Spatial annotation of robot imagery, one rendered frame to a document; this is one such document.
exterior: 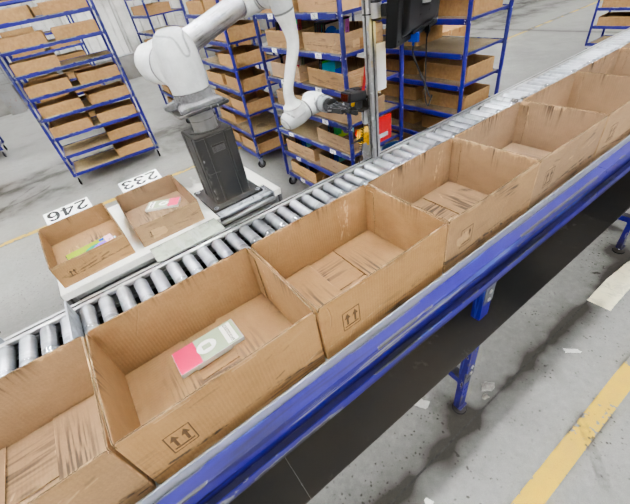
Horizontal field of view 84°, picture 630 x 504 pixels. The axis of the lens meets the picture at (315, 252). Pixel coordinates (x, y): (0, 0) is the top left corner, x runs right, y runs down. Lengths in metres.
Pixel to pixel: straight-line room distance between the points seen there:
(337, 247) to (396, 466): 0.95
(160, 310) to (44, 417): 0.32
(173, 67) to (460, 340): 1.39
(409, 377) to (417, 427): 0.64
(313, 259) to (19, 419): 0.76
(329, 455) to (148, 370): 0.49
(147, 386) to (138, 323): 0.15
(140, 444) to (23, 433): 0.39
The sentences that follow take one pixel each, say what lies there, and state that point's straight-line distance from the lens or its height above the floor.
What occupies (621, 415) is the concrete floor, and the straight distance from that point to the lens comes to 1.98.
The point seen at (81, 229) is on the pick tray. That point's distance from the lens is 1.98.
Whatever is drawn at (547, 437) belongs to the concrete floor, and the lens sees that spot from 1.82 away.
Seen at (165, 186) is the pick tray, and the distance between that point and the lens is 1.98.
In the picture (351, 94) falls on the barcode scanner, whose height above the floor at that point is 1.08.
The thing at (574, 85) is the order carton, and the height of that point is 1.00.
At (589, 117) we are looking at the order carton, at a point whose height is 1.03.
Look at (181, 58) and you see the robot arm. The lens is 1.58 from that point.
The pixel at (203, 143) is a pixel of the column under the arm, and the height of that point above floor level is 1.05.
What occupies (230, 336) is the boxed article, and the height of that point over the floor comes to 0.90.
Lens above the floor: 1.57
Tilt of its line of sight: 39 degrees down
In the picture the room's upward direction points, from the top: 11 degrees counter-clockwise
